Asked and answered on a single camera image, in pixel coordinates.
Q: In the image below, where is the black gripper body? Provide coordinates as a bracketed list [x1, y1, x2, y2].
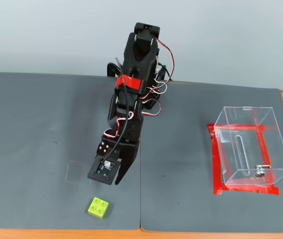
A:
[95, 134, 141, 160]

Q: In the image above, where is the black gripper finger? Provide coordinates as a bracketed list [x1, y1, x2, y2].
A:
[115, 148, 139, 185]

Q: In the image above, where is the green lego block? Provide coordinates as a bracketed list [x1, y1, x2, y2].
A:
[86, 197, 109, 220]

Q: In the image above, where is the red tape band on arm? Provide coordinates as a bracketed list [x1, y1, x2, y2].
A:
[115, 74, 144, 92]

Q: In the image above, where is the transparent acrylic box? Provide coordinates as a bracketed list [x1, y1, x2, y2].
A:
[213, 106, 283, 186]

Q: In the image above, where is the small metal box latch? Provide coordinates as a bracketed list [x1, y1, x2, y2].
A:
[254, 164, 271, 179]

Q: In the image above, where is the gray table mat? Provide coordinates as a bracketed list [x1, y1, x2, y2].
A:
[0, 72, 142, 231]
[140, 81, 283, 234]

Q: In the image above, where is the red tape strip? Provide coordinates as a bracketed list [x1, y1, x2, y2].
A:
[213, 184, 281, 196]
[207, 123, 266, 132]
[210, 130, 223, 196]
[252, 109, 278, 185]

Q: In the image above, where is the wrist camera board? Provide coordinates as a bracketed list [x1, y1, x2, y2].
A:
[87, 156, 122, 186]

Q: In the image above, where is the black camera cable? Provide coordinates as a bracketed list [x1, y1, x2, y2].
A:
[103, 56, 132, 162]

